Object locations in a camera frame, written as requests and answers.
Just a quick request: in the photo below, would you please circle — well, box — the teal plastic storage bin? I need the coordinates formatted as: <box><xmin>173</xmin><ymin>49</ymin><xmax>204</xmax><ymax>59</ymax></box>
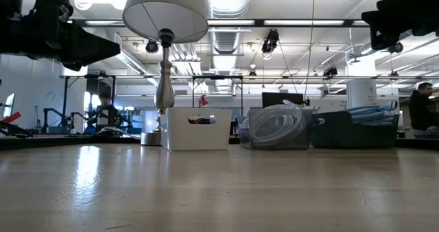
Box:
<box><xmin>310</xmin><ymin>111</ymin><xmax>401</xmax><ymax>149</ymax></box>

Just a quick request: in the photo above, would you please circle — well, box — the black background workstation frame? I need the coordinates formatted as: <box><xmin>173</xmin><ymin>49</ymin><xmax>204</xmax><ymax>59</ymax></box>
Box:
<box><xmin>60</xmin><ymin>74</ymin><xmax>245</xmax><ymax>130</ymax></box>

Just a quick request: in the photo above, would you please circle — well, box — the black aluminium table frame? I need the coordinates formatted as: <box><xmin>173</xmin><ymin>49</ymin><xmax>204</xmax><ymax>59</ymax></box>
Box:
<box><xmin>0</xmin><ymin>134</ymin><xmax>439</xmax><ymax>151</ymax></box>

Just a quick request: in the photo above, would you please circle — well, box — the black computer monitor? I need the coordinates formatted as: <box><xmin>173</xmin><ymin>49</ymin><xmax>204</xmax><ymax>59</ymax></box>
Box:
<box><xmin>262</xmin><ymin>92</ymin><xmax>305</xmax><ymax>109</ymax></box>

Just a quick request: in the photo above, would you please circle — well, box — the white shade metal table lamp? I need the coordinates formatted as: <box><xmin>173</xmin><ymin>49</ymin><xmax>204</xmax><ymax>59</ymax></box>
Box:
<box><xmin>122</xmin><ymin>0</ymin><xmax>209</xmax><ymax>146</ymax></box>

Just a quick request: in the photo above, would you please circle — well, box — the person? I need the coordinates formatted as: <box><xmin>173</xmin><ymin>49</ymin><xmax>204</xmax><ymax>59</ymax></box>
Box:
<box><xmin>87</xmin><ymin>92</ymin><xmax>123</xmax><ymax>134</ymax></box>
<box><xmin>408</xmin><ymin>82</ymin><xmax>439</xmax><ymax>139</ymax></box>

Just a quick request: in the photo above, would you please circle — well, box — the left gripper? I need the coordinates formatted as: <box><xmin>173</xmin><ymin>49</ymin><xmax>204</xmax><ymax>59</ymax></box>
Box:
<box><xmin>0</xmin><ymin>19</ymin><xmax>121</xmax><ymax>71</ymax></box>

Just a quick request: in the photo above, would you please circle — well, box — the clear smoky plastic storage bin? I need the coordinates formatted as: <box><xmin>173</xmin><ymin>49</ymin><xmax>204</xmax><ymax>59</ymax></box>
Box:
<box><xmin>239</xmin><ymin>106</ymin><xmax>313</xmax><ymax>150</ymax></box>

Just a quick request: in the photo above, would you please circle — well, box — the white plastic storage bin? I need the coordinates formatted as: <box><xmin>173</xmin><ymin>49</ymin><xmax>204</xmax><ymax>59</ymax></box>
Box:
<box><xmin>160</xmin><ymin>107</ymin><xmax>233</xmax><ymax>152</ymax></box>

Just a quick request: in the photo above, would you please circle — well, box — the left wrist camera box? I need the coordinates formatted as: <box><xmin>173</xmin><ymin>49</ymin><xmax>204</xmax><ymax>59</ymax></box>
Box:
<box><xmin>30</xmin><ymin>0</ymin><xmax>75</xmax><ymax>23</ymax></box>

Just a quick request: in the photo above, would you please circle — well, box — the red and black object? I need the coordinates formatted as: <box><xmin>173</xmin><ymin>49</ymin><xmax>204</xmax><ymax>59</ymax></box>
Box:
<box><xmin>0</xmin><ymin>111</ymin><xmax>34</xmax><ymax>139</ymax></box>

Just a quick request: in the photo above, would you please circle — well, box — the black overhead light bar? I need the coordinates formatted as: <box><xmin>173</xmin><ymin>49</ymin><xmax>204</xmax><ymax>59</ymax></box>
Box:
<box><xmin>67</xmin><ymin>18</ymin><xmax>371</xmax><ymax>27</ymax></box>

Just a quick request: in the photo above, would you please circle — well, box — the silver ceiling air duct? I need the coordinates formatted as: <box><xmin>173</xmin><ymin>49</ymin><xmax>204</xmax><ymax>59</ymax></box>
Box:
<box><xmin>204</xmin><ymin>0</ymin><xmax>253</xmax><ymax>95</ymax></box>

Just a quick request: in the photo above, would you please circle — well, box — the white round column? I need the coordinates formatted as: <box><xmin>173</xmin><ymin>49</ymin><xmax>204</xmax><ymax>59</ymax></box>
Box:
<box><xmin>346</xmin><ymin>58</ymin><xmax>378</xmax><ymax>118</ymax></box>

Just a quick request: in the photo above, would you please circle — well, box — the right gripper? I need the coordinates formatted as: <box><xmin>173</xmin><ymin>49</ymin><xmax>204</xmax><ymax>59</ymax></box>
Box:
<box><xmin>361</xmin><ymin>0</ymin><xmax>439</xmax><ymax>51</ymax></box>

